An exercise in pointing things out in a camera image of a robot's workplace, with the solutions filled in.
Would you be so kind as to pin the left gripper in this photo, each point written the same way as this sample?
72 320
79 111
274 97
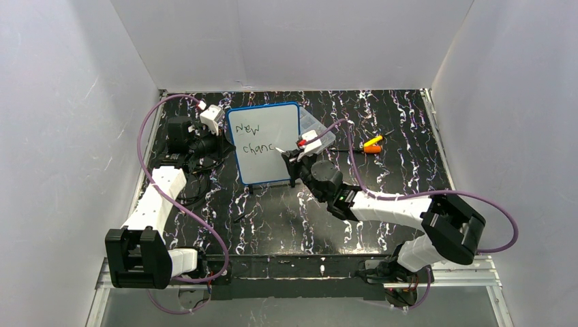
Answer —
217 143

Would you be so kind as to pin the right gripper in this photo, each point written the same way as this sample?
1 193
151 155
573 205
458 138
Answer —
295 158

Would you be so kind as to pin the blue framed whiteboard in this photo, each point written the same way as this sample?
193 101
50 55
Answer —
258 133

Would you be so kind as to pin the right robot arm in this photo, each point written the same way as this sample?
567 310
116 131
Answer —
451 227

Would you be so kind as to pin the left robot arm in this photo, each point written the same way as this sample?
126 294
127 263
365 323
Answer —
137 253

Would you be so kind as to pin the whiteboard metal stand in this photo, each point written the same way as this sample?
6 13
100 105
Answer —
252 188

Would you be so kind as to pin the clear plastic screw box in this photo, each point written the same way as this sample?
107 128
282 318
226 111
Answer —
309 122

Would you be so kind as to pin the black marker cap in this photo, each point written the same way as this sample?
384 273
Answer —
239 218

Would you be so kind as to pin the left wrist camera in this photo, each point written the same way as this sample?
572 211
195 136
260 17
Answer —
212 116

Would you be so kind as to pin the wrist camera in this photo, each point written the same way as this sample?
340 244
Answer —
308 144
212 116

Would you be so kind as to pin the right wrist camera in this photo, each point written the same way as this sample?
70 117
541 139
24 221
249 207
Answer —
308 144

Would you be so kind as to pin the yellow handled screwdriver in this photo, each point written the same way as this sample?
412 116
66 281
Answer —
376 139

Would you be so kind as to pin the orange handled screwdriver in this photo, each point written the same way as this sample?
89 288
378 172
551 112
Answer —
373 149

